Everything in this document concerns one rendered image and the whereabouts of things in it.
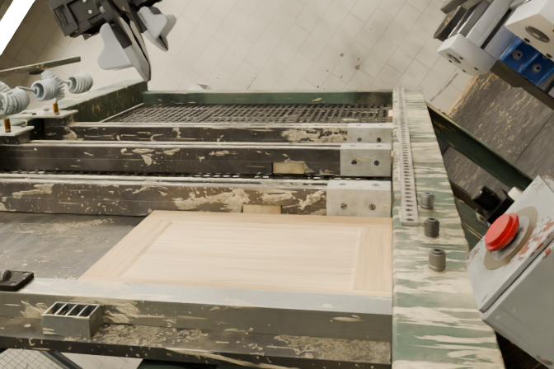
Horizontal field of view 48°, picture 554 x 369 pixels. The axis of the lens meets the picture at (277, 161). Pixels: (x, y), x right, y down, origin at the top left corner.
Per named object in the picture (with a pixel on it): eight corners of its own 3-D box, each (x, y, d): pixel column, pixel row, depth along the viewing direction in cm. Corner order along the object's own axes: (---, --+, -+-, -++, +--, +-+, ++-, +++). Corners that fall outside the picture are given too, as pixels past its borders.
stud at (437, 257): (446, 273, 88) (447, 254, 88) (428, 272, 89) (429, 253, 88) (444, 266, 91) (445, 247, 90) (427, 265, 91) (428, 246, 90)
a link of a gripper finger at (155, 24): (176, 38, 119) (151, -3, 119) (154, 55, 121) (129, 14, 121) (184, 38, 122) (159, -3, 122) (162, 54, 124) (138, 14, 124)
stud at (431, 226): (439, 239, 101) (440, 221, 100) (424, 238, 101) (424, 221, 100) (438, 233, 103) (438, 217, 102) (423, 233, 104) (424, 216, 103)
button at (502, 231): (536, 233, 53) (515, 219, 53) (504, 268, 54) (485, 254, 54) (526, 217, 56) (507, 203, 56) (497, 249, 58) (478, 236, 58)
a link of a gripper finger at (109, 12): (129, 51, 86) (100, -6, 86) (139, 45, 86) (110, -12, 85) (117, 49, 82) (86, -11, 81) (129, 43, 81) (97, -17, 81)
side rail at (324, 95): (392, 117, 260) (392, 91, 257) (143, 117, 280) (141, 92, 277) (392, 114, 267) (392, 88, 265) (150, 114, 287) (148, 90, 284)
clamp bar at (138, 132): (391, 153, 176) (392, 68, 170) (11, 148, 197) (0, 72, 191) (391, 145, 186) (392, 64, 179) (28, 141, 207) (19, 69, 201)
